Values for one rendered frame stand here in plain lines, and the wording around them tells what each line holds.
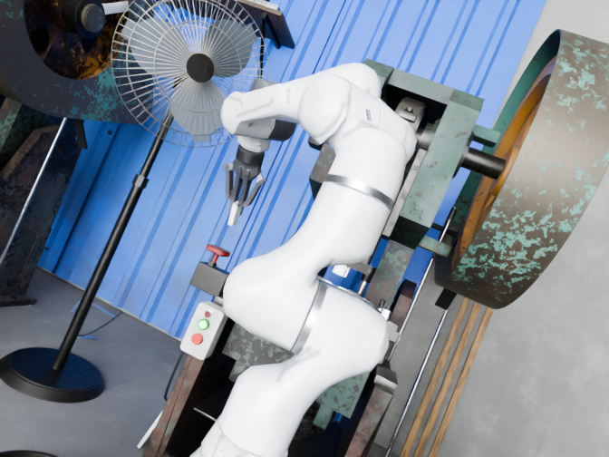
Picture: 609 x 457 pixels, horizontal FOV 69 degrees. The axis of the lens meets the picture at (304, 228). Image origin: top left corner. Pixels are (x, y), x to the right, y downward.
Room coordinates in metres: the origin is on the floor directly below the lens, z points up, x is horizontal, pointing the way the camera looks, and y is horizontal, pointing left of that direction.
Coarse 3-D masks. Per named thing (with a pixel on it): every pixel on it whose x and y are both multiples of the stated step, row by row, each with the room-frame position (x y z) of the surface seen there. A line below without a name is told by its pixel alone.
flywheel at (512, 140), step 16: (544, 80) 1.34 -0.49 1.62; (528, 96) 1.46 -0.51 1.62; (528, 112) 1.50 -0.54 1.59; (512, 128) 1.58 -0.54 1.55; (528, 128) 1.45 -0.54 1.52; (512, 144) 1.59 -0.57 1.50; (512, 160) 1.31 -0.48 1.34; (480, 192) 1.67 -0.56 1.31; (496, 192) 1.36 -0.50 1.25; (480, 208) 1.65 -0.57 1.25; (464, 224) 1.66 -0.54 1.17; (480, 224) 1.53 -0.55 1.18; (464, 240) 1.57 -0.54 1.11
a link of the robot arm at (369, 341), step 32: (320, 288) 0.64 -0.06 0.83; (320, 320) 0.61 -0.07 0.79; (352, 320) 0.61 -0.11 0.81; (384, 320) 0.64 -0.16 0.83; (320, 352) 0.61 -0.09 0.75; (352, 352) 0.61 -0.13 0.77; (384, 352) 0.63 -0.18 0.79; (256, 384) 0.62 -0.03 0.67; (288, 384) 0.61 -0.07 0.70; (320, 384) 0.62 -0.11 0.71; (224, 416) 0.64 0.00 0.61; (256, 416) 0.61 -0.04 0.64; (288, 416) 0.62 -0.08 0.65; (256, 448) 0.61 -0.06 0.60
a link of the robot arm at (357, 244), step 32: (320, 192) 0.66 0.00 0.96; (352, 192) 0.61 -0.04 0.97; (320, 224) 0.62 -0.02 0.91; (352, 224) 0.61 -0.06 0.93; (384, 224) 0.65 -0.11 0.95; (288, 256) 0.62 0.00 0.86; (320, 256) 0.61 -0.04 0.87; (352, 256) 0.62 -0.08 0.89; (224, 288) 0.64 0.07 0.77; (256, 288) 0.61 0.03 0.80; (288, 288) 0.61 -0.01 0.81; (256, 320) 0.62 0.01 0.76; (288, 320) 0.61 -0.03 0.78
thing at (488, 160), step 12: (396, 108) 1.40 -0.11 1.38; (420, 120) 1.40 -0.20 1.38; (420, 132) 1.40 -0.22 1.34; (420, 144) 1.38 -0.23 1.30; (468, 156) 1.37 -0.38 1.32; (480, 156) 1.37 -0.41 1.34; (492, 156) 1.37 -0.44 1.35; (468, 168) 1.39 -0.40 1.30; (480, 168) 1.37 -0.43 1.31; (492, 168) 1.36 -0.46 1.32
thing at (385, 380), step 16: (400, 288) 1.79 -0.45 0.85; (400, 304) 1.65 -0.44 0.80; (400, 320) 1.63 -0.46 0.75; (384, 368) 1.25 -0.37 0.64; (368, 384) 1.32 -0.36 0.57; (384, 384) 1.14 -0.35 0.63; (368, 400) 1.12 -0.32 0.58; (384, 400) 1.10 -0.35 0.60; (352, 416) 1.41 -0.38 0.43; (368, 416) 1.11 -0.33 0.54; (352, 432) 1.19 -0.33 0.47; (368, 432) 1.11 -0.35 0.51; (352, 448) 1.11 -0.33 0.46; (368, 448) 1.10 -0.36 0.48
